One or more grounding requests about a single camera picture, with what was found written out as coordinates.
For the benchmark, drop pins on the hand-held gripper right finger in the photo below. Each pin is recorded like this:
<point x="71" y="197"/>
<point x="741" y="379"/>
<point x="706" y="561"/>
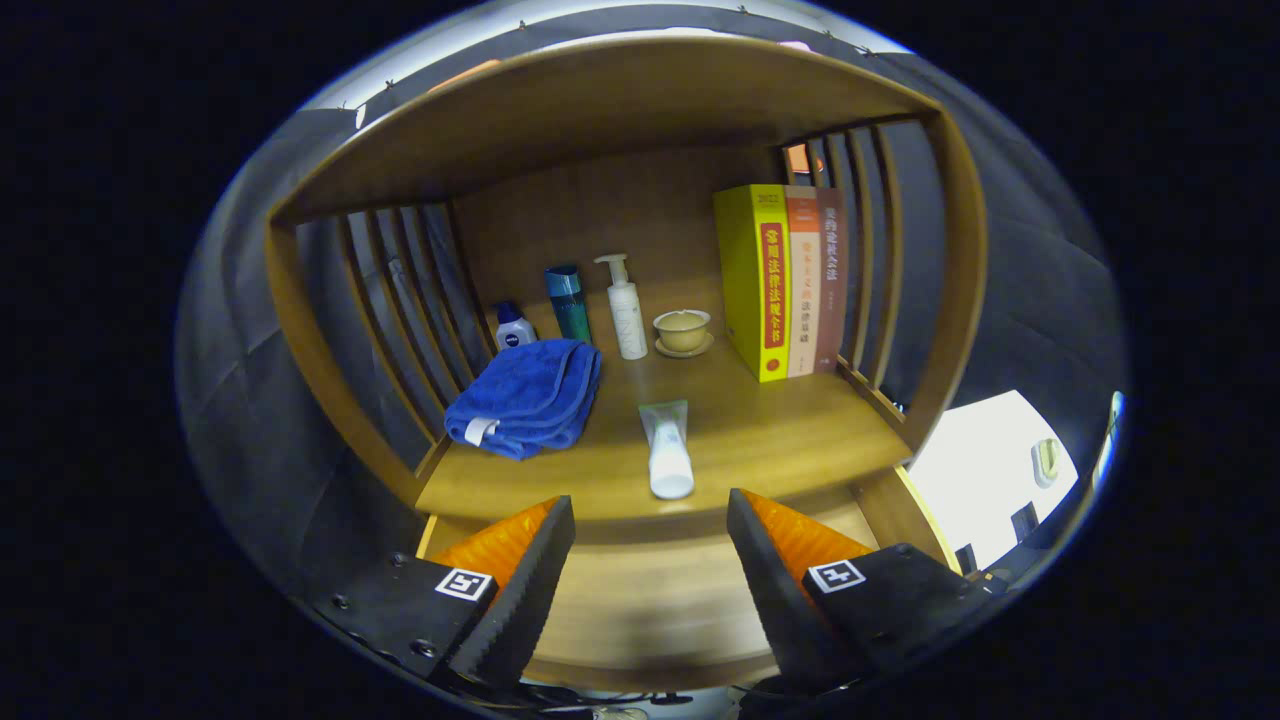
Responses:
<point x="775" y="590"/>

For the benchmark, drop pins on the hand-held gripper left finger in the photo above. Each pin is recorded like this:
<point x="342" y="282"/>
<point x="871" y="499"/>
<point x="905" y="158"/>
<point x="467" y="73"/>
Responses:
<point x="525" y="590"/>

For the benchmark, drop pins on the wooden drawer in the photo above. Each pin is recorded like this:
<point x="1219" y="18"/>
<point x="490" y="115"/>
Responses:
<point x="650" y="600"/>

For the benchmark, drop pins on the wooden countertop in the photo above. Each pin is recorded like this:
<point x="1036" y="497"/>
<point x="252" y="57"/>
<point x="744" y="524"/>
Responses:
<point x="760" y="440"/>

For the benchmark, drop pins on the white side cabinet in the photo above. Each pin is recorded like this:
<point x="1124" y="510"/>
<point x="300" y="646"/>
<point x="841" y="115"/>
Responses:
<point x="980" y="470"/>

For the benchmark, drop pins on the wooden cabinet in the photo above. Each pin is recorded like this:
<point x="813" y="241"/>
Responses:
<point x="600" y="100"/>

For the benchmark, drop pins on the blue towel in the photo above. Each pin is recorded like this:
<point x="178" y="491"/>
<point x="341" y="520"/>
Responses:
<point x="525" y="400"/>

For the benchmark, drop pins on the yellow saucer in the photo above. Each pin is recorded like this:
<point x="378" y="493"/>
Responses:
<point x="685" y="352"/>

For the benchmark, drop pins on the small white blue bottle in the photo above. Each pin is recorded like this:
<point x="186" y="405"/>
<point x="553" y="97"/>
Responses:
<point x="514" y="330"/>

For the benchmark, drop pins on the yellow tea cup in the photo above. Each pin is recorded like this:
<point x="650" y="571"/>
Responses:
<point x="682" y="330"/>

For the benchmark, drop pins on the teal bottle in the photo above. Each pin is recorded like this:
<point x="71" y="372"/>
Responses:
<point x="570" y="305"/>

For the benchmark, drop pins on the white pump bottle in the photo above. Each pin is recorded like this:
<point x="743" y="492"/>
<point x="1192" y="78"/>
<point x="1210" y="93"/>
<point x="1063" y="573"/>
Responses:
<point x="627" y="320"/>

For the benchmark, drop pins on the small green white holder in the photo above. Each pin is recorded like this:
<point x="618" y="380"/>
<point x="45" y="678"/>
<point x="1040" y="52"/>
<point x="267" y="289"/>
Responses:
<point x="1046" y="462"/>

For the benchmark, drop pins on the yellow book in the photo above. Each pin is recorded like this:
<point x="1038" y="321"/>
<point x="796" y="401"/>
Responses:
<point x="750" y="285"/>

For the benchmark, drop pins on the orange book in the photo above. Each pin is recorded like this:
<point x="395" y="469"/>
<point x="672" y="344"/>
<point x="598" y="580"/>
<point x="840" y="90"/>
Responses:
<point x="803" y="280"/>

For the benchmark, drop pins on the brown book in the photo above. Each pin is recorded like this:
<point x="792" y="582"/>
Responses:
<point x="833" y="280"/>

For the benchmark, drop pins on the black backdrop cloth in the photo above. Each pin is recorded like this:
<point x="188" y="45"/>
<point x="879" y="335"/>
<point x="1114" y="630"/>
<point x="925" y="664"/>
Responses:
<point x="1040" y="300"/>

